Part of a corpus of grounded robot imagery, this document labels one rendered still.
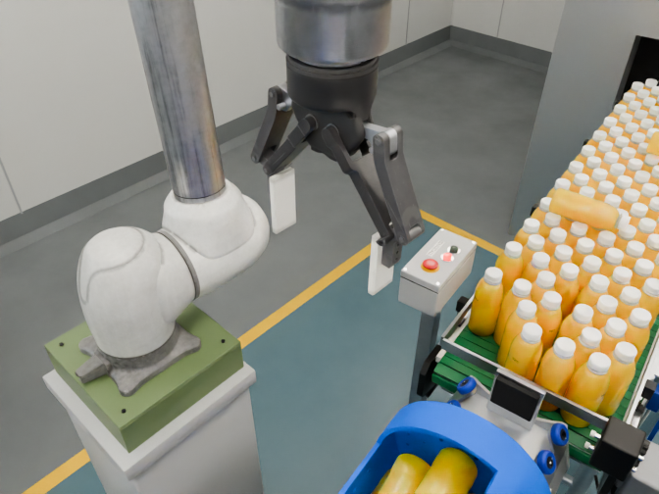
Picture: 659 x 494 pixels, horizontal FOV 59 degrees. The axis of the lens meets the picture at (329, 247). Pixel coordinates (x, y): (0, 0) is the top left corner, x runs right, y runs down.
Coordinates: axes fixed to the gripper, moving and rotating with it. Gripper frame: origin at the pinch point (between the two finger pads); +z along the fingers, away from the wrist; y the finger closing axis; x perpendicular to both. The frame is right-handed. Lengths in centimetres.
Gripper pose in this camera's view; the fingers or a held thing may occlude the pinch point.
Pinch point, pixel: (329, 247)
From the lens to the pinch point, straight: 59.1
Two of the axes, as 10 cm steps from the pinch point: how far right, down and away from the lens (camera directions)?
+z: -0.1, 7.8, 6.3
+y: -7.2, -4.4, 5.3
